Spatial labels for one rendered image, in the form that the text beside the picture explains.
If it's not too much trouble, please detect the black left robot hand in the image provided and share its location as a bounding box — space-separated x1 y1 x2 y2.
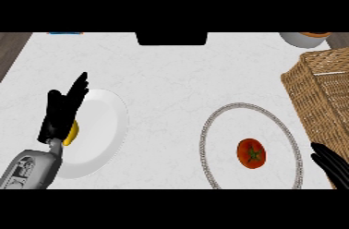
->
37 71 90 145

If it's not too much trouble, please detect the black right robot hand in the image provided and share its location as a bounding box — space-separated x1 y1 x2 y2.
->
309 141 349 190

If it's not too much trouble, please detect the red tomato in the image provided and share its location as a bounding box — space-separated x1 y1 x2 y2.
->
235 138 269 170

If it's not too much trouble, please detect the grey bowl with orange rim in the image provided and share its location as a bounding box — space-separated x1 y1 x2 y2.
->
278 32 334 50

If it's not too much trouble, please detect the brown wicker basket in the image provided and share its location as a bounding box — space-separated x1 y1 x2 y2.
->
279 46 349 190

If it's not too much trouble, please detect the white round placemat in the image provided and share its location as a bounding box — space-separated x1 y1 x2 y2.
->
198 102 304 190

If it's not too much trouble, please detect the yellow fruit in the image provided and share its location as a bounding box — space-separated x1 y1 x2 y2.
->
60 119 80 147

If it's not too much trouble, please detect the black appliance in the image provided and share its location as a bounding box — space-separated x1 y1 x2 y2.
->
134 32 208 46

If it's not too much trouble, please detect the white round plate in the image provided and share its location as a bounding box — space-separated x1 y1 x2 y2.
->
56 89 131 180

